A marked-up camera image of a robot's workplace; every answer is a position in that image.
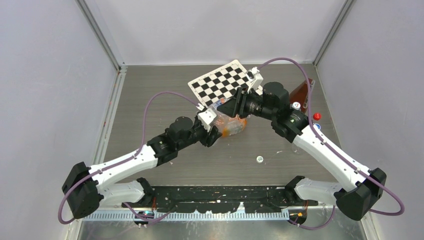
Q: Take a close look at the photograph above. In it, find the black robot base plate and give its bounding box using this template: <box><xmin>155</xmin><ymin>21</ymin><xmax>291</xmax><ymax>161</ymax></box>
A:
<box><xmin>150</xmin><ymin>185</ymin><xmax>319</xmax><ymax>215</ymax></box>

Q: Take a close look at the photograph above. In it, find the black white chessboard mat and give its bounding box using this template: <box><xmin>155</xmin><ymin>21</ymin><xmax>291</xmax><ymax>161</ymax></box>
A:
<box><xmin>187</xmin><ymin>60</ymin><xmax>250</xmax><ymax>107</ymax></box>

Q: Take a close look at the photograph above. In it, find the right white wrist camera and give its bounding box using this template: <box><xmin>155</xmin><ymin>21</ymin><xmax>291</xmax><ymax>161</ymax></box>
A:
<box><xmin>246</xmin><ymin>67</ymin><xmax>264</xmax><ymax>93</ymax></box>

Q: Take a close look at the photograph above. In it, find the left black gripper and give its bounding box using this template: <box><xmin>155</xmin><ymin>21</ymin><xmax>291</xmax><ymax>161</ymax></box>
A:
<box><xmin>176</xmin><ymin>112</ymin><xmax>221</xmax><ymax>151</ymax></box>

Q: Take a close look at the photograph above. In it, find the orange crushed plastic bottle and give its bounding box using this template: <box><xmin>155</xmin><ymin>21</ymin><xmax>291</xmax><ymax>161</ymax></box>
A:
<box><xmin>213</xmin><ymin>115</ymin><xmax>247</xmax><ymax>138</ymax></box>

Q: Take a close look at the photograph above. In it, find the clear plastic bottle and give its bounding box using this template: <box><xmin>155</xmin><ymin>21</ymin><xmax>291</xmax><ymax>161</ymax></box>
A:
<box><xmin>213</xmin><ymin>112</ymin><xmax>239</xmax><ymax>135</ymax></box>

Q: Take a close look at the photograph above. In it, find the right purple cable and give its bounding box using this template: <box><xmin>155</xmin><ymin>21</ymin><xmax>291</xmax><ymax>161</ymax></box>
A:
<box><xmin>258</xmin><ymin>57</ymin><xmax>406</xmax><ymax>217</ymax></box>

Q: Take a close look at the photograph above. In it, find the clear bottle blue label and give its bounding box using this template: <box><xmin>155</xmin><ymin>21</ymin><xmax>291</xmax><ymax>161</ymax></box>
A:
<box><xmin>208</xmin><ymin>100</ymin><xmax>224</xmax><ymax>113</ymax></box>

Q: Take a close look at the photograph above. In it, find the upright bottle white red cap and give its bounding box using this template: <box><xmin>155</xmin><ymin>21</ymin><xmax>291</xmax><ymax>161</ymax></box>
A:
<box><xmin>290</xmin><ymin>101</ymin><xmax>302</xmax><ymax>111</ymax></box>

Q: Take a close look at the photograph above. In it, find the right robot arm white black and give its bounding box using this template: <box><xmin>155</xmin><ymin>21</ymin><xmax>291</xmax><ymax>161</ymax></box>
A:
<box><xmin>217</xmin><ymin>82</ymin><xmax>387</xmax><ymax>221</ymax></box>

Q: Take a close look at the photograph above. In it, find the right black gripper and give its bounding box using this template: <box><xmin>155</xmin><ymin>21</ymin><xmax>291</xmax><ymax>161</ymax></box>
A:
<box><xmin>217</xmin><ymin>87</ymin><xmax>276</xmax><ymax>121</ymax></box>

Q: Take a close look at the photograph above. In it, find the white green cap front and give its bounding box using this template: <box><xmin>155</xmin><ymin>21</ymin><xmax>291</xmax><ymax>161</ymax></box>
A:
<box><xmin>256</xmin><ymin>155</ymin><xmax>264</xmax><ymax>164</ymax></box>

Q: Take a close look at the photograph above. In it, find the purple cable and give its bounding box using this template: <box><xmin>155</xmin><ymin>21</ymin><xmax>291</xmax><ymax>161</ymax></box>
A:
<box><xmin>57</xmin><ymin>91</ymin><xmax>205</xmax><ymax>225</ymax></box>
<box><xmin>258</xmin><ymin>57</ymin><xmax>406</xmax><ymax>217</ymax></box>

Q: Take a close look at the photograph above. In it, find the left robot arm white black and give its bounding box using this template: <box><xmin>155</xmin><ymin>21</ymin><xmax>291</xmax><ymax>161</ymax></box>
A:
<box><xmin>58</xmin><ymin>116</ymin><xmax>222</xmax><ymax>224</ymax></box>

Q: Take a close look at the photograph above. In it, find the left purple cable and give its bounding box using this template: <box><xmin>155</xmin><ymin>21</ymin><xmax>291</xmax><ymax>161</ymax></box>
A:
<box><xmin>57</xmin><ymin>91</ymin><xmax>205</xmax><ymax>225</ymax></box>

